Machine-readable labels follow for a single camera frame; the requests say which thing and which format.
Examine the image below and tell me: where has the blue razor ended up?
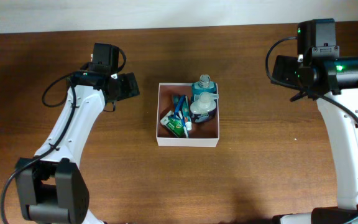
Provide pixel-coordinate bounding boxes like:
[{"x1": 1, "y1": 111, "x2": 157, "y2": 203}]
[{"x1": 172, "y1": 95, "x2": 185, "y2": 119}]

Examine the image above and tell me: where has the blue white toothbrush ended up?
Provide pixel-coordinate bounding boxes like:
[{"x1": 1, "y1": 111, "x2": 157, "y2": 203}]
[{"x1": 179, "y1": 111, "x2": 189, "y2": 138}]

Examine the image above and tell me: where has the teal mouthwash bottle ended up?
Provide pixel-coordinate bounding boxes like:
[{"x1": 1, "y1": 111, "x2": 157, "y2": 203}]
[{"x1": 191, "y1": 74, "x2": 217, "y2": 102}]

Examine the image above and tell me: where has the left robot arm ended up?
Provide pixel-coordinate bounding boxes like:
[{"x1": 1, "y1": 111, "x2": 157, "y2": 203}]
[{"x1": 14, "y1": 70, "x2": 140, "y2": 223}]

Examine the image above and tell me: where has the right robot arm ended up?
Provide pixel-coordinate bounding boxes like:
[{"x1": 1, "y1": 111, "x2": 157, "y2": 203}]
[{"x1": 269, "y1": 55, "x2": 358, "y2": 223}]

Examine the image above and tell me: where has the clear pump soap bottle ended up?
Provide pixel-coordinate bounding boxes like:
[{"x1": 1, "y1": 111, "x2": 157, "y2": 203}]
[{"x1": 190, "y1": 92, "x2": 219, "y2": 123}]

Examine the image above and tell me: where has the pink cardboard box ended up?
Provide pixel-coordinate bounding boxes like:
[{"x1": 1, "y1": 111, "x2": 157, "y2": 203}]
[{"x1": 155, "y1": 83, "x2": 220, "y2": 147}]

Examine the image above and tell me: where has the left black cable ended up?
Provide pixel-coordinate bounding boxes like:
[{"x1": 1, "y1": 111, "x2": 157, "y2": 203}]
[{"x1": 0, "y1": 46, "x2": 127, "y2": 224}]

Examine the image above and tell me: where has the green red toothpaste tube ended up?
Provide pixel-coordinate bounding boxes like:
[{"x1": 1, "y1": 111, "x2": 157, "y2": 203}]
[{"x1": 181, "y1": 95, "x2": 192, "y2": 131}]

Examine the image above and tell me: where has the black cable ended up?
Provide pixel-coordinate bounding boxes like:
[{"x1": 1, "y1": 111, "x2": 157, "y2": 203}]
[
  {"x1": 265, "y1": 36, "x2": 358, "y2": 224},
  {"x1": 0, "y1": 46, "x2": 127, "y2": 224}
]

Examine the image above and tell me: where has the right black cable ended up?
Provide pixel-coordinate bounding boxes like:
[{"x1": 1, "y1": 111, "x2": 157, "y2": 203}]
[{"x1": 265, "y1": 36, "x2": 358, "y2": 224}]

